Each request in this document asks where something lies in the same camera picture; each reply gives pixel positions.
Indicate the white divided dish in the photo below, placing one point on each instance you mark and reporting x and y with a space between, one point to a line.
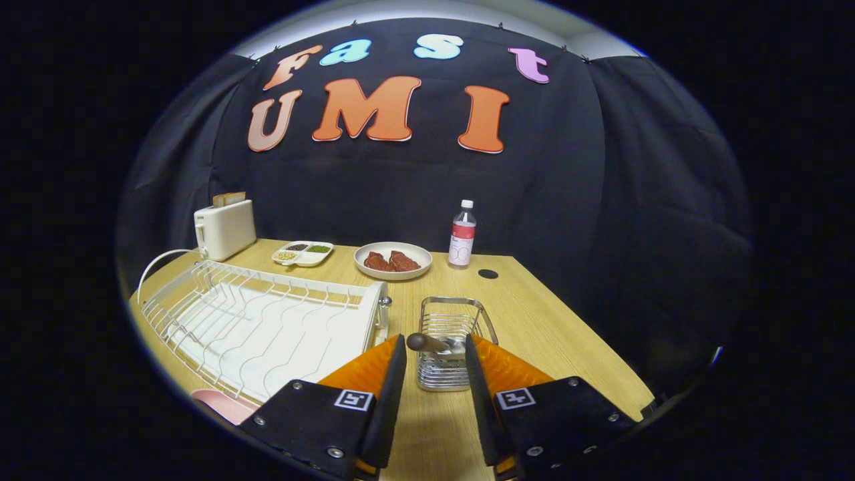
308 259

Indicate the pink plate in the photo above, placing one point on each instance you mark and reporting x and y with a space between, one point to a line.
224 404

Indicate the brown toast slice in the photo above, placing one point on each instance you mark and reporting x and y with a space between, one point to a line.
238 198
220 200

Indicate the brown meat piece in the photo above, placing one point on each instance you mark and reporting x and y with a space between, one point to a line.
376 261
404 260

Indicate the white toaster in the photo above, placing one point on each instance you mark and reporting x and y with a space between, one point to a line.
227 230

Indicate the pile of green beans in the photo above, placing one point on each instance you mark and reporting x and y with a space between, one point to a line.
319 248

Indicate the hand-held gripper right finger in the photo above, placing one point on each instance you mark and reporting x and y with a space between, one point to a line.
482 401

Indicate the pile of yellow beans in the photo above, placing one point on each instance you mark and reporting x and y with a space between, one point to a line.
286 255

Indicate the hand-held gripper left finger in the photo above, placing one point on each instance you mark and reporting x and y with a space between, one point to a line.
384 401

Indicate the beige round plate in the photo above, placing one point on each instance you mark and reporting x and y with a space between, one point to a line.
394 274

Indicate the clear plastic bottle red label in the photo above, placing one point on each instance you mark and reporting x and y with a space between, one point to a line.
461 240

